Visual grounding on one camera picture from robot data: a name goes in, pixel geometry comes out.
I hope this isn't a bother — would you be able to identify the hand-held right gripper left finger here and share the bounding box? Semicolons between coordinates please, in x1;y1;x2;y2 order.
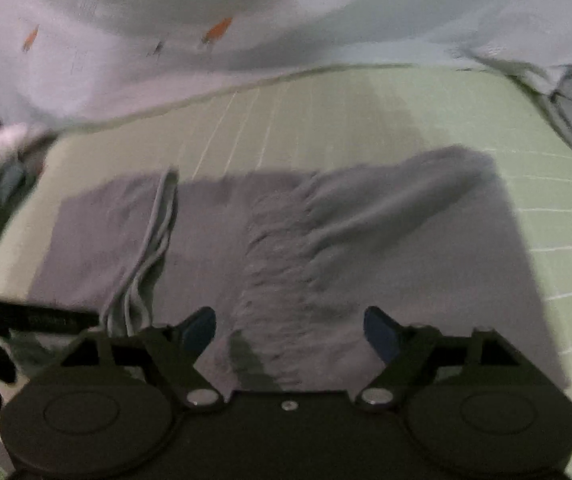
58;306;224;408

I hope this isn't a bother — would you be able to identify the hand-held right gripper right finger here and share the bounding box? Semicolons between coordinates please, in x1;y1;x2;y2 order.
358;305;522;407

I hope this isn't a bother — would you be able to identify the grey shirt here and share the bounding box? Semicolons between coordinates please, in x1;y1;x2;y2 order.
28;144;569;393

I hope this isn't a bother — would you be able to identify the green grid mat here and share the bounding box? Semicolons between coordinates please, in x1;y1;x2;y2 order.
0;64;572;480

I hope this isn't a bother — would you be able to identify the carrot print light curtain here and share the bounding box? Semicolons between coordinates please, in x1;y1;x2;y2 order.
0;0;572;135

